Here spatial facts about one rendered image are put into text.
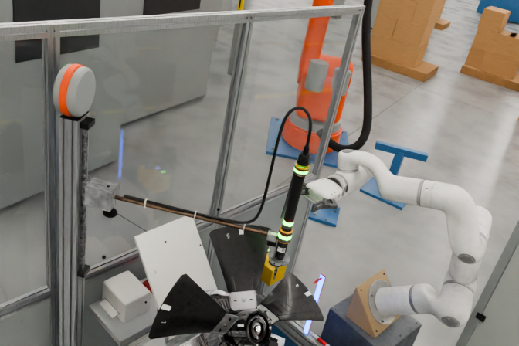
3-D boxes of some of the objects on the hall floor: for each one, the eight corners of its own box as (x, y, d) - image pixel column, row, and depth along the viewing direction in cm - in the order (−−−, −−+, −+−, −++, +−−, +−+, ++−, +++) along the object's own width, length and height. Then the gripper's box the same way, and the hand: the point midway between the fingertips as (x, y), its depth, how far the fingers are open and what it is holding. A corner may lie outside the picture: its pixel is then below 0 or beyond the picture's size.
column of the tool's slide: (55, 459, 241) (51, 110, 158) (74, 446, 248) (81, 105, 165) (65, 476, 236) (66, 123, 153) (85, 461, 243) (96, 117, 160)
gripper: (317, 166, 182) (285, 179, 170) (357, 189, 172) (326, 205, 160) (312, 184, 185) (280, 198, 173) (351, 208, 176) (320, 225, 163)
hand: (304, 201), depth 167 cm, fingers open, 8 cm apart
